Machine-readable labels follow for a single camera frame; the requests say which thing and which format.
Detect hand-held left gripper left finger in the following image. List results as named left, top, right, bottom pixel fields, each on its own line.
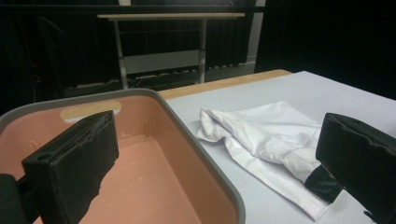
left=21, top=110, right=120, bottom=224

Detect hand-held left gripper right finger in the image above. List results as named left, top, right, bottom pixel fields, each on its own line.
left=315, top=112, right=396, bottom=224

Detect pink bin with grey rim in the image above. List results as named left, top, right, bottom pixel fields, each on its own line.
left=0, top=88, right=247, bottom=224

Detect white garment with black trim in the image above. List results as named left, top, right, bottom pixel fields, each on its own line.
left=195, top=100, right=344, bottom=222

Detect white table sheet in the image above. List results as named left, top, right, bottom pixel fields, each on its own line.
left=166, top=70, right=396, bottom=224

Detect dark curtain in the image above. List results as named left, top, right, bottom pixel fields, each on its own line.
left=0, top=0, right=396, bottom=104

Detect white-framed desk with wooden top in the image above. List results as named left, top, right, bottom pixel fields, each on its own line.
left=96, top=12, right=247, bottom=91

